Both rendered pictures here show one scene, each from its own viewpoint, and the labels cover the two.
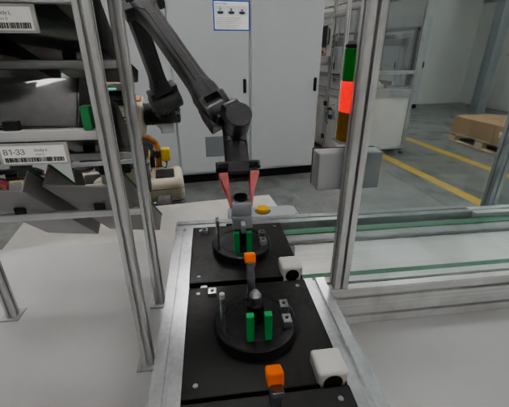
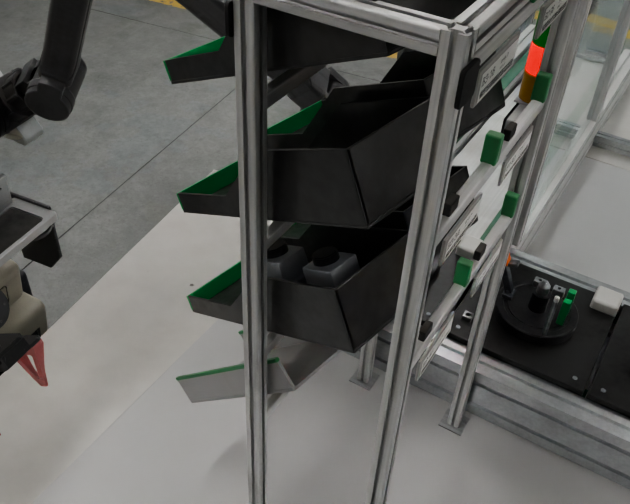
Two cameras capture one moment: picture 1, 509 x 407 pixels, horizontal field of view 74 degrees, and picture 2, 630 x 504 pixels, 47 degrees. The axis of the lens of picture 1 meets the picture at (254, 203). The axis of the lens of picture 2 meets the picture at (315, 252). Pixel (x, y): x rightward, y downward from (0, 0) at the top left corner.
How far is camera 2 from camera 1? 1.07 m
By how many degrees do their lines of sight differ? 47
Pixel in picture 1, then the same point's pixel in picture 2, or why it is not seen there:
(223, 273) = (437, 295)
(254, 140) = not seen: outside the picture
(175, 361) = (533, 380)
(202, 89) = (318, 79)
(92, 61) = (531, 150)
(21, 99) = not seen: hidden behind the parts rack
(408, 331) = (548, 248)
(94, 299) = (300, 433)
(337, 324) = (559, 272)
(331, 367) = (616, 299)
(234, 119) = not seen: hidden behind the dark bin
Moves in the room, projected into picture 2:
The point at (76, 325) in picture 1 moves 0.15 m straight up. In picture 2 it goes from (341, 464) to (348, 404)
